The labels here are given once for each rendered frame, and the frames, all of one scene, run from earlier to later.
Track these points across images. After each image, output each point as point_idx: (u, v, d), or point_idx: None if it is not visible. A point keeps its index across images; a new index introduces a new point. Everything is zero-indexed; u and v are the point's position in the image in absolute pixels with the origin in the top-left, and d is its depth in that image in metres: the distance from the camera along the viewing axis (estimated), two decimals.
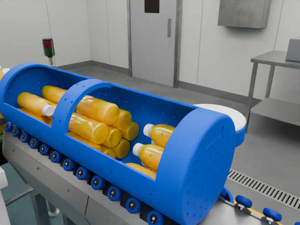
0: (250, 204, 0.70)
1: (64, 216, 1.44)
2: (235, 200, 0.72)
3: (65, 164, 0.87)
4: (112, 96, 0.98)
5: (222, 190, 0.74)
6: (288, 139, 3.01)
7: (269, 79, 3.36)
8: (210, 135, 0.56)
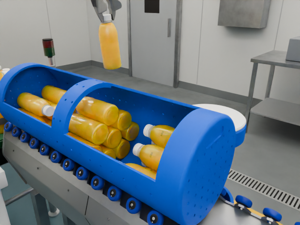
0: (250, 204, 0.70)
1: (64, 216, 1.44)
2: (235, 200, 0.72)
3: (65, 164, 0.87)
4: (112, 96, 0.98)
5: (222, 190, 0.74)
6: (288, 139, 3.01)
7: (269, 79, 3.36)
8: (210, 136, 0.56)
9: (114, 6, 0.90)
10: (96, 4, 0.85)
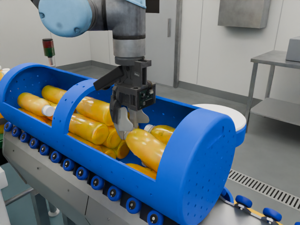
0: (250, 204, 0.70)
1: (64, 216, 1.44)
2: (235, 200, 0.72)
3: (65, 164, 0.87)
4: None
5: (222, 190, 0.74)
6: (288, 139, 3.01)
7: (269, 79, 3.36)
8: (211, 136, 0.56)
9: (137, 118, 0.69)
10: (117, 121, 0.65)
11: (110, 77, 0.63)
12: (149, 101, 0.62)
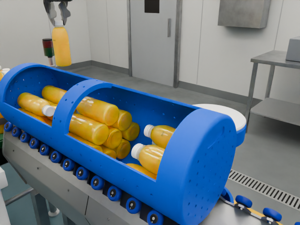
0: (250, 204, 0.70)
1: (64, 216, 1.44)
2: (235, 200, 0.72)
3: (65, 164, 0.87)
4: (112, 96, 0.98)
5: (222, 190, 0.74)
6: (288, 139, 3.01)
7: (269, 79, 3.36)
8: (211, 136, 0.56)
9: (65, 14, 1.09)
10: (48, 11, 1.04)
11: None
12: None
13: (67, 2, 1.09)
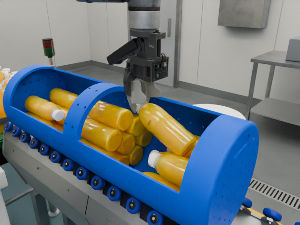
0: (250, 204, 0.70)
1: (64, 216, 1.44)
2: None
3: (66, 163, 0.87)
4: (123, 100, 0.94)
5: None
6: (288, 139, 3.01)
7: (269, 79, 3.36)
8: (238, 145, 0.53)
9: (149, 92, 0.71)
10: (130, 93, 0.66)
11: (124, 50, 0.65)
12: (162, 73, 0.64)
13: None
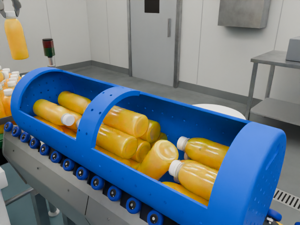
0: None
1: (64, 216, 1.44)
2: None
3: (66, 164, 0.87)
4: (136, 104, 0.91)
5: None
6: (288, 139, 3.01)
7: (269, 79, 3.36)
8: (270, 156, 0.49)
9: (16, 4, 1.04)
10: None
11: None
12: None
13: None
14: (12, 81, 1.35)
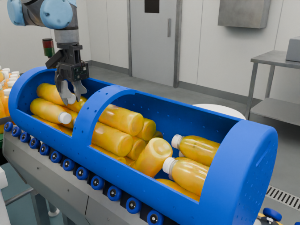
0: None
1: (64, 216, 1.44)
2: None
3: (66, 164, 0.87)
4: (132, 102, 0.92)
5: None
6: (288, 139, 3.01)
7: (269, 79, 3.36)
8: (260, 153, 0.50)
9: (79, 89, 0.93)
10: (60, 90, 0.88)
11: (55, 57, 0.86)
12: (82, 75, 0.85)
13: None
14: (12, 81, 1.35)
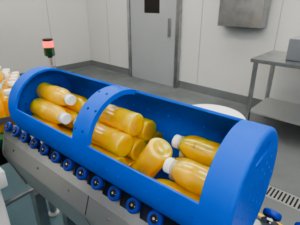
0: None
1: (64, 216, 1.44)
2: None
3: (66, 164, 0.87)
4: (132, 102, 0.92)
5: None
6: (288, 139, 3.01)
7: (269, 79, 3.36)
8: (260, 153, 0.50)
9: None
10: None
11: None
12: None
13: None
14: (12, 81, 1.35)
